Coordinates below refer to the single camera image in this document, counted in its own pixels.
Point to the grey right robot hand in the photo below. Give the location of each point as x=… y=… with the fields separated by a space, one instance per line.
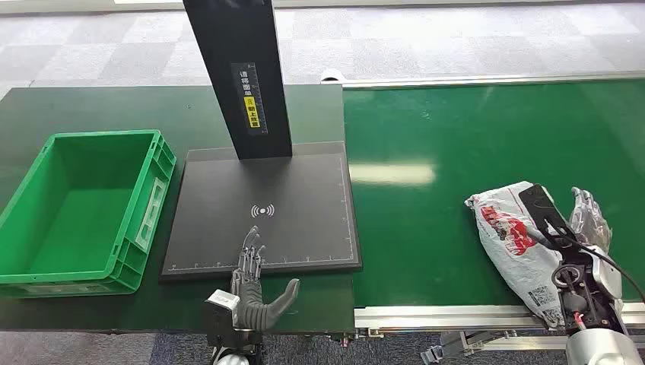
x=592 y=221

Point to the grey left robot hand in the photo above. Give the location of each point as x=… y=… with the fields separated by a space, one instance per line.
x=252 y=302

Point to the white red printed package bag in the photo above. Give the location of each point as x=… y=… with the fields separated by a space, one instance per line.
x=514 y=252

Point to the green conveyor belt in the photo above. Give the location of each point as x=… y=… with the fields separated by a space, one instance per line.
x=428 y=226

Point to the white conveyor roller cap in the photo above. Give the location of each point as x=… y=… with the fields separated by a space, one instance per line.
x=332 y=75

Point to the green plastic crate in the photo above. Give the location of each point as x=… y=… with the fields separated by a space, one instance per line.
x=75 y=226

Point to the black yellow column label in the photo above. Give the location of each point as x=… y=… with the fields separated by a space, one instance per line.
x=250 y=100

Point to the black scanner column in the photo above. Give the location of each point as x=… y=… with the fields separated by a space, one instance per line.
x=221 y=50

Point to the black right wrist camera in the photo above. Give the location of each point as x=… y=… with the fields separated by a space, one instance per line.
x=541 y=206

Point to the black scanner base plate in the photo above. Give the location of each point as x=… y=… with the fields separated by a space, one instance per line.
x=302 y=237

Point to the aluminium conveyor side rail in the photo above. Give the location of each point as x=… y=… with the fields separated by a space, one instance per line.
x=478 y=80
x=428 y=317

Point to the grey conveyor support bracket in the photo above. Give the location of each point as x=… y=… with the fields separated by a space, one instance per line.
x=453 y=345

